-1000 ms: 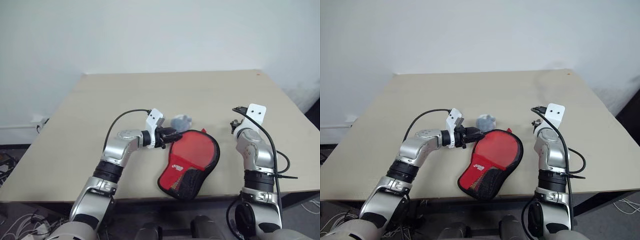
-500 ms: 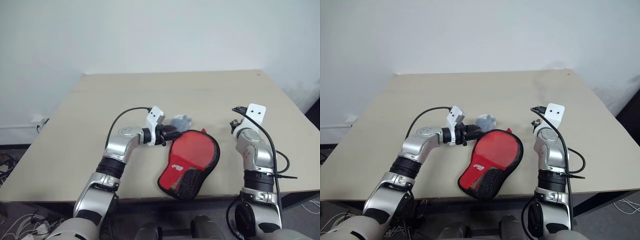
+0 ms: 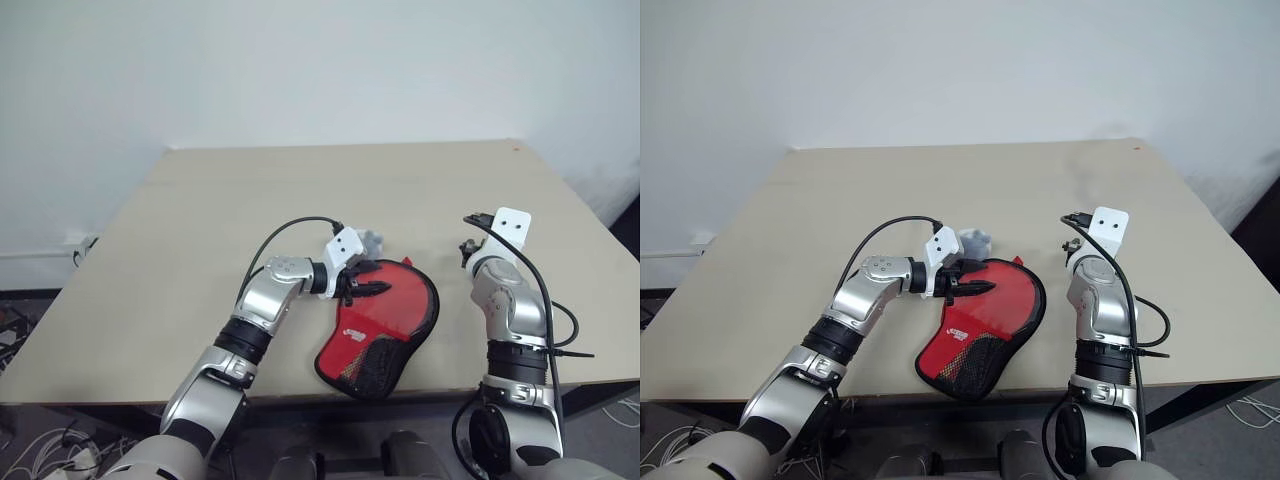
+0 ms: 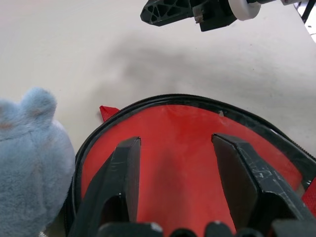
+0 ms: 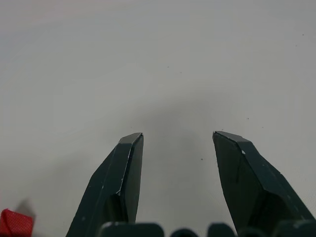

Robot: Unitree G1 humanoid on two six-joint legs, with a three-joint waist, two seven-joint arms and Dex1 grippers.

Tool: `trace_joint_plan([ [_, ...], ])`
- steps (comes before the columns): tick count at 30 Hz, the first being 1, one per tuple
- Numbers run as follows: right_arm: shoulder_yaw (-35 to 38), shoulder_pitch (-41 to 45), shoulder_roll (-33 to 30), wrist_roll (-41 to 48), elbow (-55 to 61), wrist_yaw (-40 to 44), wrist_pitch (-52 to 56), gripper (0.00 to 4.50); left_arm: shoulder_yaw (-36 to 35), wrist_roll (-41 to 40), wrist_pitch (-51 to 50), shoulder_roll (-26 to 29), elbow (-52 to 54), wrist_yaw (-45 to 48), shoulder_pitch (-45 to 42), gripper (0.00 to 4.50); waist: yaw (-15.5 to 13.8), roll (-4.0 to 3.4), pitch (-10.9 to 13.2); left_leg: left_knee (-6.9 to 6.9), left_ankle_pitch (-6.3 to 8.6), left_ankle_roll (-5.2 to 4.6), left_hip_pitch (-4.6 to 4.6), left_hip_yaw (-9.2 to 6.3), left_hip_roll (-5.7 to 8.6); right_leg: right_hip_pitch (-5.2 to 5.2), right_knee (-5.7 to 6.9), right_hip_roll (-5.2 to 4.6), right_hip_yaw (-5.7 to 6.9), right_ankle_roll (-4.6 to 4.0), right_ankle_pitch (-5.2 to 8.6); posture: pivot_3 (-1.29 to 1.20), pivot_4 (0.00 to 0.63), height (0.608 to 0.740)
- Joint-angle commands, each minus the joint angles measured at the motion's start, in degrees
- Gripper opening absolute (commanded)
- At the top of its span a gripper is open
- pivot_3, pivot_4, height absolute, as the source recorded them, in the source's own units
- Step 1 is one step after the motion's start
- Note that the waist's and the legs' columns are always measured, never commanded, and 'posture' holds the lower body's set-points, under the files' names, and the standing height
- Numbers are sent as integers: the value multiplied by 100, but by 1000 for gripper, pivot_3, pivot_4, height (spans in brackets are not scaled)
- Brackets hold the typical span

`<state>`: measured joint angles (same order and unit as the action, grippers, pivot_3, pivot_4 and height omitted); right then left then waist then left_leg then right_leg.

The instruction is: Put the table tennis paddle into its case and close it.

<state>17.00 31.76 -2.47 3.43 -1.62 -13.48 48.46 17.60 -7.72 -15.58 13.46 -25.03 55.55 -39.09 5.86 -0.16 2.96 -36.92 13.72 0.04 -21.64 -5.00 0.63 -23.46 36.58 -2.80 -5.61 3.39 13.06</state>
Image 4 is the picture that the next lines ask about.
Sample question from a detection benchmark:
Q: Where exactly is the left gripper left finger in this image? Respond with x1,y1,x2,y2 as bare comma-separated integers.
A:
69,136,142,237

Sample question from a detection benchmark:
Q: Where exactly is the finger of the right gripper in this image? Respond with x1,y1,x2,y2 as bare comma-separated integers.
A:
140,0,196,27

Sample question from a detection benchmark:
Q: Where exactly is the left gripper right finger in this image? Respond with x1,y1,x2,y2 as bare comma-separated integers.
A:
211,133,316,230

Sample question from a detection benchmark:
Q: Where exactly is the red table tennis paddle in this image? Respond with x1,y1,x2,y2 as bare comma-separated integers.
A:
80,105,303,231

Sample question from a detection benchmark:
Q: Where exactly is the blue and white plush toy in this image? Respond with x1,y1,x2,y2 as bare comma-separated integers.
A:
0,86,76,237

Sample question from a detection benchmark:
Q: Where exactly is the black and red paddle case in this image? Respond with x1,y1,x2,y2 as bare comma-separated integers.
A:
63,93,316,237

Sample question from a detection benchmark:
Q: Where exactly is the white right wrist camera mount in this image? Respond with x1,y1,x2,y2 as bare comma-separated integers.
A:
228,0,261,21

